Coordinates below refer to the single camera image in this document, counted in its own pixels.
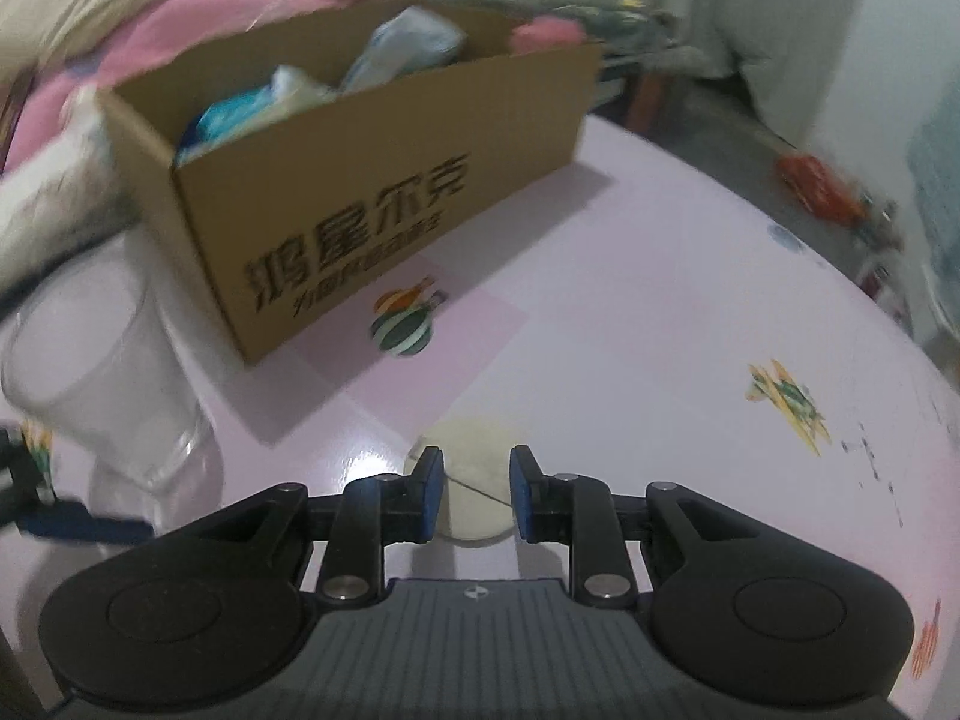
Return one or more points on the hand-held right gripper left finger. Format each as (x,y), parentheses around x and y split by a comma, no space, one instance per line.
(433,496)

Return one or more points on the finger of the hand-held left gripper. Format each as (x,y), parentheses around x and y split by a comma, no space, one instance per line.
(75,521)

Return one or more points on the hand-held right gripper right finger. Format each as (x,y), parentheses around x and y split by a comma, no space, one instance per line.
(523,496)

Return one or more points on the brown cardboard box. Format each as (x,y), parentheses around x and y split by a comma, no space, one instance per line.
(360,187)

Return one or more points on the blue and white tissue pack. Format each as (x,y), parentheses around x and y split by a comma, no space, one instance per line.
(300,90)

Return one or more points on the pack of blue face masks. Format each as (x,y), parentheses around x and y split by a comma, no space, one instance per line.
(405,45)

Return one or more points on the pink plastic bag bundle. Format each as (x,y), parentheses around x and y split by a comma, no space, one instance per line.
(547,34)

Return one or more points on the clear glass cup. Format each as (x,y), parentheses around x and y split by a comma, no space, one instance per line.
(97,382)

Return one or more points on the wooden bed leg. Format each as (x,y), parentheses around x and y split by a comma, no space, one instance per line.
(645,105)

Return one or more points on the red snack bag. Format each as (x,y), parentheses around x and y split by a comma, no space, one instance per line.
(817,187)

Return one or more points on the pink blanket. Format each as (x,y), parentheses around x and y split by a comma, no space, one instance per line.
(187,22)

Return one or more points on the beige blanket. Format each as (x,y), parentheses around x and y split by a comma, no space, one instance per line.
(75,0)

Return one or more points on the blue floral hanging cloth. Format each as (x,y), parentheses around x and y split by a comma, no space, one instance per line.
(937,180)

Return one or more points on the grey curtain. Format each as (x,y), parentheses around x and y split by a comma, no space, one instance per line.
(750,15)

